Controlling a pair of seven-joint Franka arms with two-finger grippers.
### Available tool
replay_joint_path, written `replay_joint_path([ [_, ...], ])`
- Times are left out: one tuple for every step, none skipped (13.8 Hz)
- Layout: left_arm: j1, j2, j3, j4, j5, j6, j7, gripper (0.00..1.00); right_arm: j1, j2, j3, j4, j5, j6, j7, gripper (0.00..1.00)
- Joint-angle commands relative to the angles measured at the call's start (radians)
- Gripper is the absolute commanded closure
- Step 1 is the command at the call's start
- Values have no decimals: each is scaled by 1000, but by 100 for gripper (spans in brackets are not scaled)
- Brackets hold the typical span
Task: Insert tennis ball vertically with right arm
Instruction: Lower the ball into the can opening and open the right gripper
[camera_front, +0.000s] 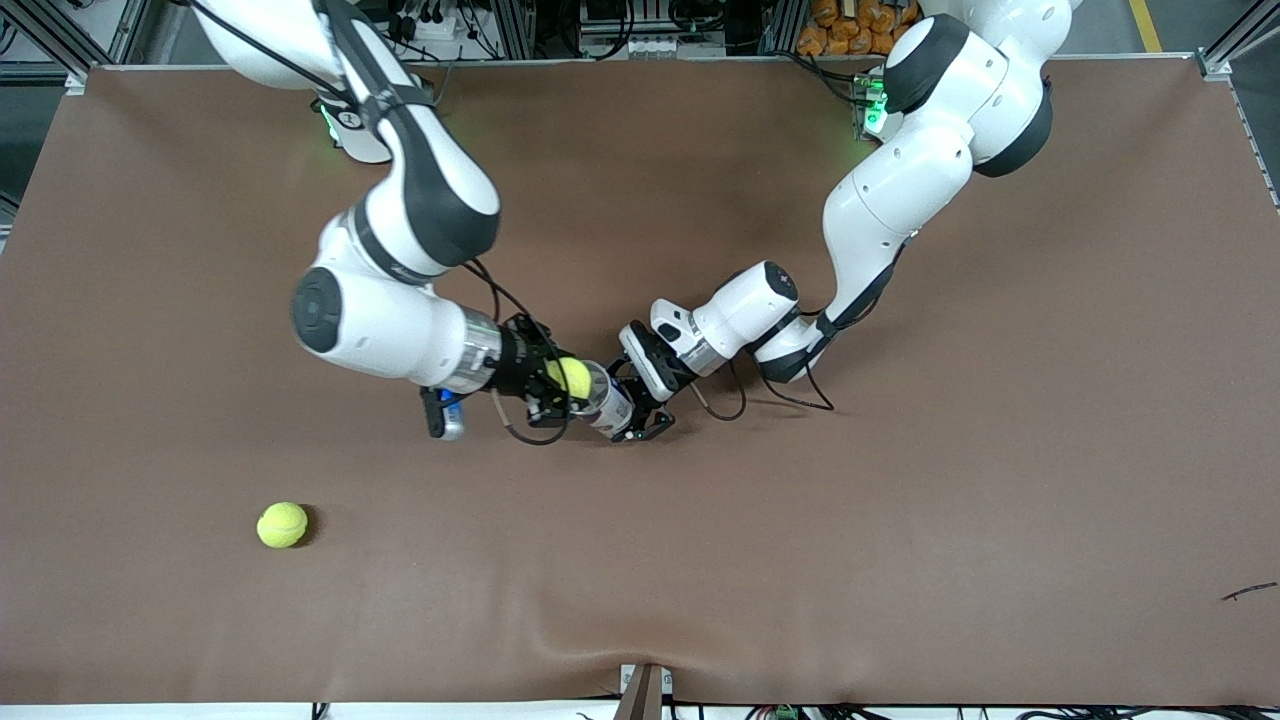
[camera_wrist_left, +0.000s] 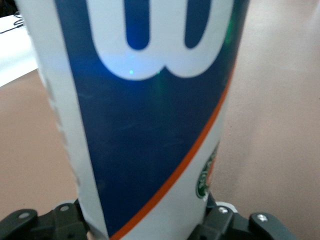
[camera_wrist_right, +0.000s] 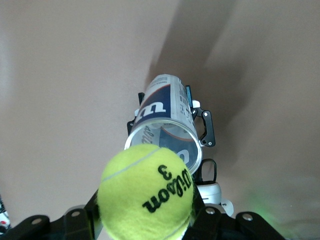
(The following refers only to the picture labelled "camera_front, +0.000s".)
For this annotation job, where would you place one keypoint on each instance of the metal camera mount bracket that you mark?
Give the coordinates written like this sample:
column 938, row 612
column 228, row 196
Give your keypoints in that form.
column 643, row 695

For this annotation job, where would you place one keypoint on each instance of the aluminium frame post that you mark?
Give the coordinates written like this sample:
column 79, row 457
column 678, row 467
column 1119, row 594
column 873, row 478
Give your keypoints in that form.
column 515, row 28
column 783, row 28

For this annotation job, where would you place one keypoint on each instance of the white socket strip with plugs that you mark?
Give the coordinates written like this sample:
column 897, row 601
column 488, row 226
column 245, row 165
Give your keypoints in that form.
column 425, row 25

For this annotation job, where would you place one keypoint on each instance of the blue white tennis ball can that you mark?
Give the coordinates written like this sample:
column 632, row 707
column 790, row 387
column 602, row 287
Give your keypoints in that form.
column 615, row 405

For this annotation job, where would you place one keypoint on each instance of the white power strip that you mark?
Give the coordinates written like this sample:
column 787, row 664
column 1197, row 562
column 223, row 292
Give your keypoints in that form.
column 640, row 46

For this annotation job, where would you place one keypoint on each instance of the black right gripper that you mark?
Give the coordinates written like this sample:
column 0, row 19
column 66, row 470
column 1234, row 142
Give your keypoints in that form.
column 521, row 366

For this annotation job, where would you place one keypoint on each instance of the orange packets pile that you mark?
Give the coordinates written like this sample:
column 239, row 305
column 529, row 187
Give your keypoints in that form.
column 850, row 30

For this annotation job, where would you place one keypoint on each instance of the aluminium frame profile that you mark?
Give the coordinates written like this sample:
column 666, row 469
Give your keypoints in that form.
column 1230, row 50
column 70, row 40

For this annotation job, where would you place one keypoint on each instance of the yellow tennis ball two-line print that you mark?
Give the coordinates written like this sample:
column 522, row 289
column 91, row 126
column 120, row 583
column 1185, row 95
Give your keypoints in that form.
column 282, row 525

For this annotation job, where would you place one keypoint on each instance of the yellow tennis ball Wilson print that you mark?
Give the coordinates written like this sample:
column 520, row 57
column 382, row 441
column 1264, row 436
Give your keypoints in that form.
column 570, row 376

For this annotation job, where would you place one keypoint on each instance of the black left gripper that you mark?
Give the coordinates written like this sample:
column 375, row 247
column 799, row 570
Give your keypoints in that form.
column 655, row 392

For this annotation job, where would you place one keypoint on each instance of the brown table mat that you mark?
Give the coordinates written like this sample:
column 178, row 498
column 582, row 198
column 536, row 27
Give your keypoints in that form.
column 640, row 560

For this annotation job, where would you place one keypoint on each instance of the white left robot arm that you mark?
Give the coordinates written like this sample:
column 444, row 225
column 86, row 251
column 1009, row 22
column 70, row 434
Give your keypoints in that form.
column 900, row 200

